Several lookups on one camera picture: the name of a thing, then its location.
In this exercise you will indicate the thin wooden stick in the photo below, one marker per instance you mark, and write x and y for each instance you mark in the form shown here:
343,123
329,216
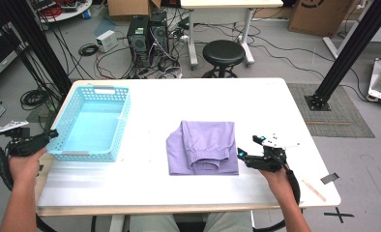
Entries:
314,190

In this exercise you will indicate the light blue plastic basket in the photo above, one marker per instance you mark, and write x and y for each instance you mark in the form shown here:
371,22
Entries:
92,129

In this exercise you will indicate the white desk with white legs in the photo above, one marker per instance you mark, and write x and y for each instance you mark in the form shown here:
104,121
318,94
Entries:
230,3

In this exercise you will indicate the white table cover sheet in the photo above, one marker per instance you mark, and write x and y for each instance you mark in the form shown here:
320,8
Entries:
146,190

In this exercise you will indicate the brown cardboard box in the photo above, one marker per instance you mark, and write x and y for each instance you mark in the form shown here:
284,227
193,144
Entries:
130,7

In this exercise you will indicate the purple shorts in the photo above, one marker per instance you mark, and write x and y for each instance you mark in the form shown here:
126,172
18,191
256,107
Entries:
204,145

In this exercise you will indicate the person's right hand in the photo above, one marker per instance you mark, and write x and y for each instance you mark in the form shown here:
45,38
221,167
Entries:
280,185

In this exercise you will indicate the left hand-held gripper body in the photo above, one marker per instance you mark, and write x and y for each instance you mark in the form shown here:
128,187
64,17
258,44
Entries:
21,146

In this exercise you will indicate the black tape strip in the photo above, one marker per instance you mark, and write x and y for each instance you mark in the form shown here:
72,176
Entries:
41,167
329,178

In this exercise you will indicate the black computer tower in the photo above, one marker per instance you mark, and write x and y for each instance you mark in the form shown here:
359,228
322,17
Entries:
137,42

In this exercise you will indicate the black tape cross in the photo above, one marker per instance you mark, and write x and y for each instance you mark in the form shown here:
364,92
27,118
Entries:
339,215

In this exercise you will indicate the black metal frame post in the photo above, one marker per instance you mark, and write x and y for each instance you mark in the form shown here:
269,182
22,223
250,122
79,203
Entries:
349,48
34,38

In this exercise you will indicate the white round table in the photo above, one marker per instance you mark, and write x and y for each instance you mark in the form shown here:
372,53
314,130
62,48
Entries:
72,13

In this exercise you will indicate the large printed cardboard box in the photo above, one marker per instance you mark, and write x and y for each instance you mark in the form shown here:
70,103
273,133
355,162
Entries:
320,17

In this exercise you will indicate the grey floor mat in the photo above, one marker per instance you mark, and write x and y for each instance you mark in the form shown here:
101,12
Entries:
340,112

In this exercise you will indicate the person's legs in grey trousers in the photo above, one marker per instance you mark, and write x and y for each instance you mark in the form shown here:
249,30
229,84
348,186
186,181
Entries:
146,224

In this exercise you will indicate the small white box device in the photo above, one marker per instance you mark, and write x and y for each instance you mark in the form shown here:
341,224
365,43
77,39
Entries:
106,41

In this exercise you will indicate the black round stool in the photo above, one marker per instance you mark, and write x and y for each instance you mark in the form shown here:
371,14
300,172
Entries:
223,53

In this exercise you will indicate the grey computer tower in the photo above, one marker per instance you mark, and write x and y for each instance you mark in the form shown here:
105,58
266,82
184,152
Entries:
159,35

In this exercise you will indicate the person's left hand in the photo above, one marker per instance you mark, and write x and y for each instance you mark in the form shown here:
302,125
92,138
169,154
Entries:
24,170

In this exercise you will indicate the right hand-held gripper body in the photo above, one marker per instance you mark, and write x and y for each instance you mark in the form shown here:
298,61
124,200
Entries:
270,161

